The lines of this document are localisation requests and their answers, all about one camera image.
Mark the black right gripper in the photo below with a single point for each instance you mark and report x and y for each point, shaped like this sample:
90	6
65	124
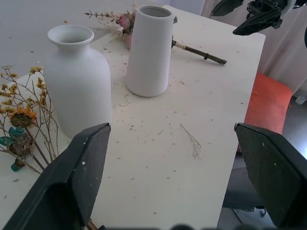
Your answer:
265	6

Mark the pink dried rose bouquet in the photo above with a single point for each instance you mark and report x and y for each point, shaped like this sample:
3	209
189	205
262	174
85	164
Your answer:
192	50

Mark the white flared-neck ceramic vase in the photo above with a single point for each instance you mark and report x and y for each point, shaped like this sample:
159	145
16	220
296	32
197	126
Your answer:
76	88

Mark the white tapered cylinder vase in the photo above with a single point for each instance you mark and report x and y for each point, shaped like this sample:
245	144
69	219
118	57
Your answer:
149	55

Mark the orange cushioned stool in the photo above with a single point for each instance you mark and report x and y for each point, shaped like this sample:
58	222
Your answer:
266	105

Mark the small white cup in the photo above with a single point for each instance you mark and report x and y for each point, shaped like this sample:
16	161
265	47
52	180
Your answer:
299	100

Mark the thin dried twig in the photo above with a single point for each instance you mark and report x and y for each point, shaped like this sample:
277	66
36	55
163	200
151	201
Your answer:
193	142

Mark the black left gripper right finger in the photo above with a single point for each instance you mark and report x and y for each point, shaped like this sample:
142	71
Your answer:
271	172

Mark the yellow dried sunflower bouquet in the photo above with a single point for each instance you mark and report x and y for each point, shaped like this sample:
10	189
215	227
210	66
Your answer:
22	117

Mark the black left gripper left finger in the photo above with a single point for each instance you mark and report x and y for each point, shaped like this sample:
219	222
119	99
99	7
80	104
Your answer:
72	182

